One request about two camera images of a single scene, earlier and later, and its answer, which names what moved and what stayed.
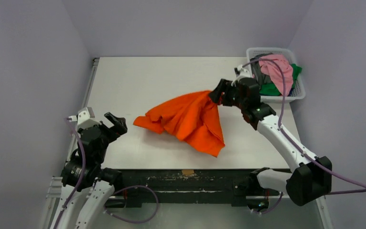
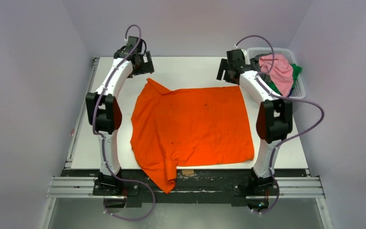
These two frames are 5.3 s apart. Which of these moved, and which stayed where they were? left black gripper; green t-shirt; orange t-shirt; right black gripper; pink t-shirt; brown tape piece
Moved: left black gripper; orange t-shirt; right black gripper
Stayed: brown tape piece; pink t-shirt; green t-shirt
